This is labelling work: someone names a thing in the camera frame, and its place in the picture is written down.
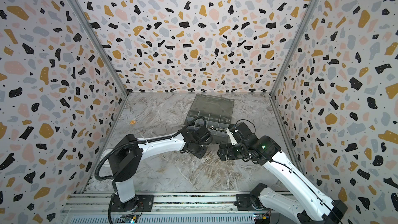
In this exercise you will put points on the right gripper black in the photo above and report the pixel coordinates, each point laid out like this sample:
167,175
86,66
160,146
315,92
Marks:
227,151

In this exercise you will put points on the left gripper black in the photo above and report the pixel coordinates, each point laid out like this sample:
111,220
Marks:
202,153

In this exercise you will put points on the grey plastic compartment organizer box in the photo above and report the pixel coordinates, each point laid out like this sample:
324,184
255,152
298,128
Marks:
218,113

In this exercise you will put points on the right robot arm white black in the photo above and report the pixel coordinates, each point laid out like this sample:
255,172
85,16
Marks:
309,205

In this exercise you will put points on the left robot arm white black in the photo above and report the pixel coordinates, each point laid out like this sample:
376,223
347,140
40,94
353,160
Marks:
125,158

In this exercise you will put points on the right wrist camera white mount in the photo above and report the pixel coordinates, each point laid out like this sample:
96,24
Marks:
233,134

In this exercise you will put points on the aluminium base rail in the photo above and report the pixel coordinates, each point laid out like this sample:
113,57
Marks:
187,202

